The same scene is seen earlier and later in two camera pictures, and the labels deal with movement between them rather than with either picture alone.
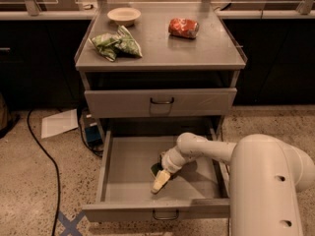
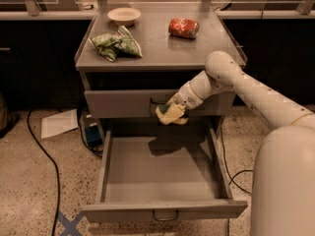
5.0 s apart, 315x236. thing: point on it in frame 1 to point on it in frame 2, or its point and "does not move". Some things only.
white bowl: x=124 y=16 does not move
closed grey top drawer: x=159 y=102 does not move
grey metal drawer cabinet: x=154 y=70 does not move
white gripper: x=170 y=163 to x=186 y=97
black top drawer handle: x=166 y=102 does not move
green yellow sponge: x=157 y=167 to x=163 y=107
